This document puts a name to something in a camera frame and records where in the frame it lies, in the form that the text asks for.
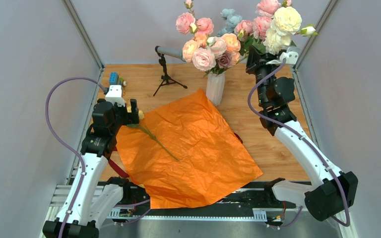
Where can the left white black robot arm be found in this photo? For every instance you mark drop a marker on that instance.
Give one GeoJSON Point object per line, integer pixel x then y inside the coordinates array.
{"type": "Point", "coordinates": [81, 216]}

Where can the silver microphone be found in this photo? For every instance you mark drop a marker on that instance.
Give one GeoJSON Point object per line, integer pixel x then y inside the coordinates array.
{"type": "Point", "coordinates": [166, 51]}

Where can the pale pink rose stem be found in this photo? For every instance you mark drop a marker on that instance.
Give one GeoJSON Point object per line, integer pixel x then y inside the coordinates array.
{"type": "Point", "coordinates": [205, 57]}

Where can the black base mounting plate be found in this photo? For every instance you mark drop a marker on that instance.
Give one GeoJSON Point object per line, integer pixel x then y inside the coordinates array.
{"type": "Point", "coordinates": [248, 203]}

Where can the pink white peony stem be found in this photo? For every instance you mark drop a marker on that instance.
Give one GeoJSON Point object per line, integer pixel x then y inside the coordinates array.
{"type": "Point", "coordinates": [286, 23]}

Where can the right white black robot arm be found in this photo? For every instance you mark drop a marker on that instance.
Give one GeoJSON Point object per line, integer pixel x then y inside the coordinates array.
{"type": "Point", "coordinates": [331, 190]}

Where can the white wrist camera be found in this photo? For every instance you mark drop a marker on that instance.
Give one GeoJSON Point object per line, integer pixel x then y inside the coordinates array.
{"type": "Point", "coordinates": [291, 56]}
{"type": "Point", "coordinates": [115, 95]}

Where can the peach rose flower stem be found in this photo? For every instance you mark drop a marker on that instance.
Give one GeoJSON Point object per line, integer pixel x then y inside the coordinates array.
{"type": "Point", "coordinates": [198, 40]}

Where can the white ribbed vase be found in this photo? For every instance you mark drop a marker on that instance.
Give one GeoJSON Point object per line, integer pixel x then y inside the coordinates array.
{"type": "Point", "coordinates": [215, 87]}

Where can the colourful toy block train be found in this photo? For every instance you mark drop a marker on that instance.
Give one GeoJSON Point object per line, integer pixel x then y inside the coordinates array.
{"type": "Point", "coordinates": [115, 79]}

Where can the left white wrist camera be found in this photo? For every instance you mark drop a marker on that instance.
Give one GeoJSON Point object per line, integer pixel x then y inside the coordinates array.
{"type": "Point", "coordinates": [115, 95]}

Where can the orange flowers in vase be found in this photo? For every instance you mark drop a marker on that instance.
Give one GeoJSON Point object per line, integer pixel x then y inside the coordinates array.
{"type": "Point", "coordinates": [226, 50]}

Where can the light blue flower stem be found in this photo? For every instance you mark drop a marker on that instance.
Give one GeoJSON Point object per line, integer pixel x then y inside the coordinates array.
{"type": "Point", "coordinates": [231, 21]}

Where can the orange yellow wrapping paper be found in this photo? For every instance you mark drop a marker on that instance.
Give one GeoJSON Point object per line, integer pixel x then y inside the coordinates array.
{"type": "Point", "coordinates": [213, 162]}

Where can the yellow rose flower stem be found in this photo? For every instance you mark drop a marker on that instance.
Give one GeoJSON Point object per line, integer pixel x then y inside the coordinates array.
{"type": "Point", "coordinates": [148, 132]}

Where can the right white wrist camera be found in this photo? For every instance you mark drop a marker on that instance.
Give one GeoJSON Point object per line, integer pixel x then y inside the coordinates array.
{"type": "Point", "coordinates": [291, 56]}

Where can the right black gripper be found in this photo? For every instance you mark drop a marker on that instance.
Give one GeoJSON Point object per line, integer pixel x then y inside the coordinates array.
{"type": "Point", "coordinates": [256, 60]}

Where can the pink rose flower stem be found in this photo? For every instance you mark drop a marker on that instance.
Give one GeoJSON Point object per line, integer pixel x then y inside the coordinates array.
{"type": "Point", "coordinates": [187, 23]}

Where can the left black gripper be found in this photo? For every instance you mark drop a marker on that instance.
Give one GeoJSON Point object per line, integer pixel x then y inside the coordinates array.
{"type": "Point", "coordinates": [130, 117]}

